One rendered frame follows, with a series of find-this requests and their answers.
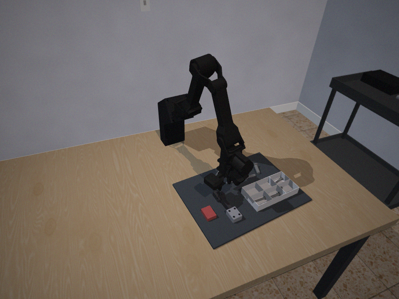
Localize grey flat bar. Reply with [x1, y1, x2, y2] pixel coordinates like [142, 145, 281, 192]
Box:
[219, 194, 232, 210]

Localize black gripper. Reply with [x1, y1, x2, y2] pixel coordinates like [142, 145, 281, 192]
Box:
[204, 158, 232, 191]

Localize white mounting block with four holes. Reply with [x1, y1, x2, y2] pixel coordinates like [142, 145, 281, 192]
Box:
[226, 206, 242, 223]

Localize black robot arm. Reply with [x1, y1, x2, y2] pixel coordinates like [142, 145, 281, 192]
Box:
[171, 54, 254, 186]

